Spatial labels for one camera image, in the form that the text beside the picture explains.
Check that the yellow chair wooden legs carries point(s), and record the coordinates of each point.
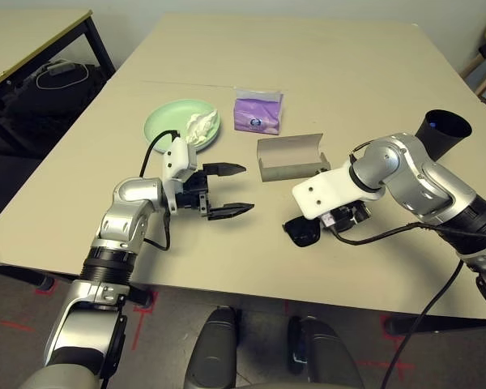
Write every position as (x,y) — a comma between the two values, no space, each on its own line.
(471,67)

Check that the blue cap whiteboard marker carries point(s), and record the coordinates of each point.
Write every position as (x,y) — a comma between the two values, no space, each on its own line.
(431,123)

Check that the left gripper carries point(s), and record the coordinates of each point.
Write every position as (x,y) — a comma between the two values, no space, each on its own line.
(194,194)

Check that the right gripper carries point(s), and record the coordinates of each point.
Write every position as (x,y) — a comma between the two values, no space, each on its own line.
(348,219)

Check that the purple tissue pack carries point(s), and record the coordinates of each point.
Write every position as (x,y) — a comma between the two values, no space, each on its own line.
(255,113)

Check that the grey glasses case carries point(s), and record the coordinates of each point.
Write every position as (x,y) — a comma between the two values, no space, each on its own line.
(287,156)

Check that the black table foot bar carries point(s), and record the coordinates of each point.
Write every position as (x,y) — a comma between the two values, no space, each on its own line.
(429,324)
(16,275)

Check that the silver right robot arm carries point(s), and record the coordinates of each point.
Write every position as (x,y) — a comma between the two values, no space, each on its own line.
(409,170)

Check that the black plastic cup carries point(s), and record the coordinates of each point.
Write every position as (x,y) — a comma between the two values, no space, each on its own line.
(437,142)

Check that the white power strip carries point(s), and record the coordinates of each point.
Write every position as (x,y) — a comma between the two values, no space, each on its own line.
(58,68)

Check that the grey robot leg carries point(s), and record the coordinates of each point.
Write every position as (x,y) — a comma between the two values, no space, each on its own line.
(328,356)
(210,356)

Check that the black fabric bag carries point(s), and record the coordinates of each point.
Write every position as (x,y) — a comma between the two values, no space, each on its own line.
(44,105)

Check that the grey left robot leg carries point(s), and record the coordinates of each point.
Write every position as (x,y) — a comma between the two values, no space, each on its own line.
(210,356)

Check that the grey right robot leg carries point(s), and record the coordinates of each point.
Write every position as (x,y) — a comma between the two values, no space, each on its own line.
(328,356)

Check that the black sunglasses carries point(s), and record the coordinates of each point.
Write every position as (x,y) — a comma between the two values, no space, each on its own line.
(303,233)

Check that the pale green plate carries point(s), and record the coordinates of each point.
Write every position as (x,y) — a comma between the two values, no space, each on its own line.
(166,121)

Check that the beige table black frame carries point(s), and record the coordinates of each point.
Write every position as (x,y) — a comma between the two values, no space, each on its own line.
(16,36)

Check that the white tissue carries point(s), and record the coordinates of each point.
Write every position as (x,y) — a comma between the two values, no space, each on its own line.
(200,125)

